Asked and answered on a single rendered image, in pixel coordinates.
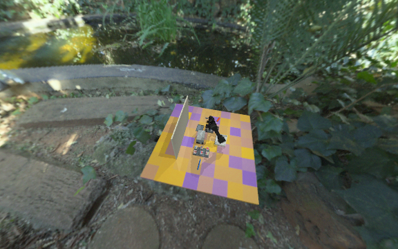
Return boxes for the grey flat panel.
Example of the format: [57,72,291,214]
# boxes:
[171,96,189,159]

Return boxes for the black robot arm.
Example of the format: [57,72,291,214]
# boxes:
[208,116,226,144]

